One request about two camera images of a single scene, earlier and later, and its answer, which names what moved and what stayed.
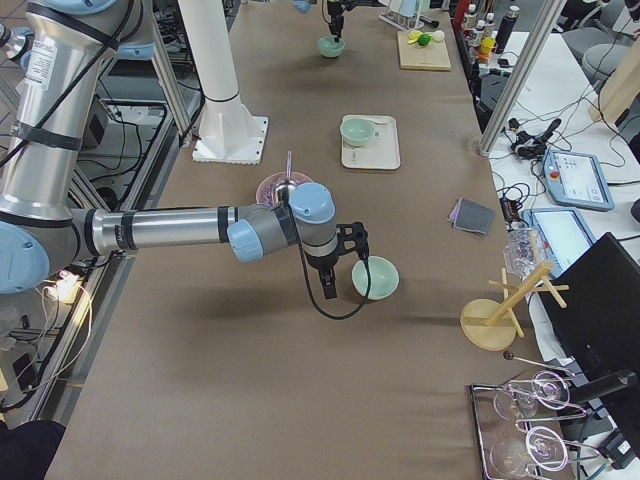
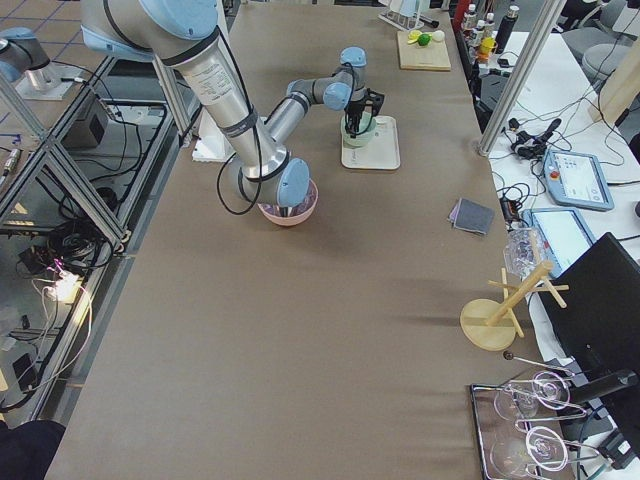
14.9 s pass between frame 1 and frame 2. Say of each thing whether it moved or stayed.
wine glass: stayed
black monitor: stayed
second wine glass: stayed
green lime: stayed
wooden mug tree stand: stayed
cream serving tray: stayed
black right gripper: moved
